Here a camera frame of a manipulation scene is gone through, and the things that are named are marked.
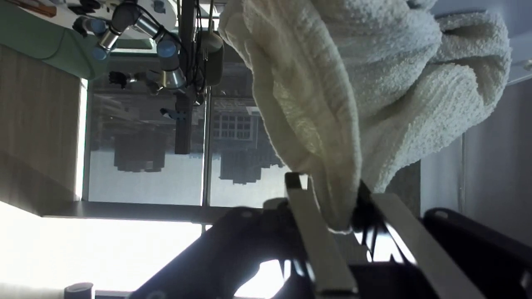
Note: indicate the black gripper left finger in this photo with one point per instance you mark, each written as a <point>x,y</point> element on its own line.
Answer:
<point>328,269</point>

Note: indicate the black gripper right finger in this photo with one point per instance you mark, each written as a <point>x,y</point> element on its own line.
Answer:
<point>444,276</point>

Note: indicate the white towel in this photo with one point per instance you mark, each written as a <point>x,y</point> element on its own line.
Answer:
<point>354,90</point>

